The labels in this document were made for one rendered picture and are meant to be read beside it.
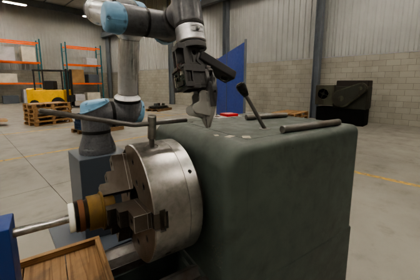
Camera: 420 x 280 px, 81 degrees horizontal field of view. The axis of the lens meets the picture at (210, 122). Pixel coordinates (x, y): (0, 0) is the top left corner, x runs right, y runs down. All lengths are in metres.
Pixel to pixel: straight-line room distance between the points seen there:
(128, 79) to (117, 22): 0.48
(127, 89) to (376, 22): 10.19
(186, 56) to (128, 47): 0.52
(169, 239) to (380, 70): 10.18
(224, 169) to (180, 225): 0.17
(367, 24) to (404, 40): 1.31
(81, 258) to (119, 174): 0.30
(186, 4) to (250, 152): 0.39
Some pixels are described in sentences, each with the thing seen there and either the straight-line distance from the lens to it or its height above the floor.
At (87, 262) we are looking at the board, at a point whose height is 0.88.
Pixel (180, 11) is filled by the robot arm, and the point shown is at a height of 1.57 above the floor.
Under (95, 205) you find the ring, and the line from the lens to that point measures 0.68.
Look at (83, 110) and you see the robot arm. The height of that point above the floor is 1.29.
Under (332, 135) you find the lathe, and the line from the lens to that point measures 0.87.
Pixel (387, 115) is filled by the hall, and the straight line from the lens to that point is 10.52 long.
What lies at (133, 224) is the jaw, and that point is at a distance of 0.61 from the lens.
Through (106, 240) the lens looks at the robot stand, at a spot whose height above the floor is 0.75.
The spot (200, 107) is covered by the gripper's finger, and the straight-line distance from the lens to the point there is 0.59.
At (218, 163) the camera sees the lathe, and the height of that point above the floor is 1.21.
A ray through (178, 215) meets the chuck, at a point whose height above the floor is 1.10.
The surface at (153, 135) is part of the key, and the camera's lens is 0.65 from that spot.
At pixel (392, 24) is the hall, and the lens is 10.72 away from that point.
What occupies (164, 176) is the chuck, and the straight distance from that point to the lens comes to 0.60.
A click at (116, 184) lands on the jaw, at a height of 1.13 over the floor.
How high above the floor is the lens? 1.40
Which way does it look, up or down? 9 degrees down
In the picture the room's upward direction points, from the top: straight up
